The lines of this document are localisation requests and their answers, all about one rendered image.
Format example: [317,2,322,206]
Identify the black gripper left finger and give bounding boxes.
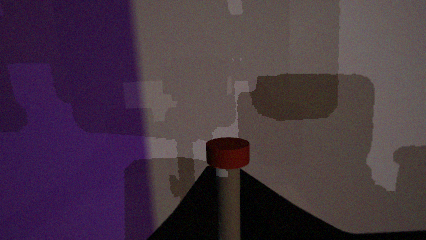
[147,166,218,240]

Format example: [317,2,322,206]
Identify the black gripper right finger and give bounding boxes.
[240,169,426,240]

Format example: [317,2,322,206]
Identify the grey pin with red cap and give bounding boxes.
[206,137,249,240]

